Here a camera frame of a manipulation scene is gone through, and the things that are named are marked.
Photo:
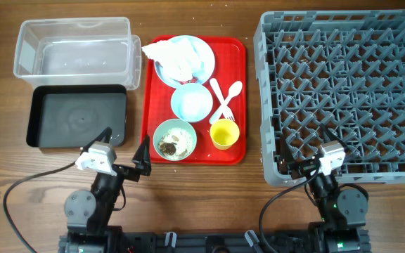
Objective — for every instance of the grey dishwasher rack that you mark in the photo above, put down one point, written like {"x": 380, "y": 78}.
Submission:
{"x": 343, "y": 71}

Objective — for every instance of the light blue plate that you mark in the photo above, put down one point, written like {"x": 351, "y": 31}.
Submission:
{"x": 204, "y": 53}

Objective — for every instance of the white plastic spoon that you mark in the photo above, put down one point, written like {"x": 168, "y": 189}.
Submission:
{"x": 234, "y": 90}

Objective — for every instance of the clear plastic bin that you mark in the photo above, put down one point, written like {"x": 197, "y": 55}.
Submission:
{"x": 78, "y": 51}

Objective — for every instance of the green bowl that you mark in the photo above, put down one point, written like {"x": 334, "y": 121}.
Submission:
{"x": 169, "y": 124}

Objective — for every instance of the rice and food leftovers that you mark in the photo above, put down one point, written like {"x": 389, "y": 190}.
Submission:
{"x": 175, "y": 144}

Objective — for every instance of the white napkin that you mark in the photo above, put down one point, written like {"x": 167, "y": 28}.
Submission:
{"x": 179, "y": 60}

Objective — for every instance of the white plastic fork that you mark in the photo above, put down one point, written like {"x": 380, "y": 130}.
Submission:
{"x": 227, "y": 113}

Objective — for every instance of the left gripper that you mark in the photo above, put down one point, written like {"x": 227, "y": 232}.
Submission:
{"x": 141, "y": 160}

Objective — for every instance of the black plastic tray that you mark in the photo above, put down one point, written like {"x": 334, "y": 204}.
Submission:
{"x": 69, "y": 116}

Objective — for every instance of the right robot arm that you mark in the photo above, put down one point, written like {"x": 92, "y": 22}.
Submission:
{"x": 342, "y": 208}

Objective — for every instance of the yellow plastic cup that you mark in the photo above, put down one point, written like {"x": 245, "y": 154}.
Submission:
{"x": 224, "y": 133}

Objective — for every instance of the red serving tray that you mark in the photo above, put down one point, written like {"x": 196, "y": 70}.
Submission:
{"x": 230, "y": 66}

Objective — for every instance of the light blue bowl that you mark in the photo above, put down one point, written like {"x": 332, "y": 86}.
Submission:
{"x": 191, "y": 102}

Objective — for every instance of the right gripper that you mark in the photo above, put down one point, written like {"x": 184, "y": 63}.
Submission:
{"x": 301, "y": 166}

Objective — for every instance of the red snack wrapper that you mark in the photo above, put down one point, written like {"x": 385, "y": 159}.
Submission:
{"x": 193, "y": 80}

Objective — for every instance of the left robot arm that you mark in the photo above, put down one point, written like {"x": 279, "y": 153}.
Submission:
{"x": 88, "y": 211}

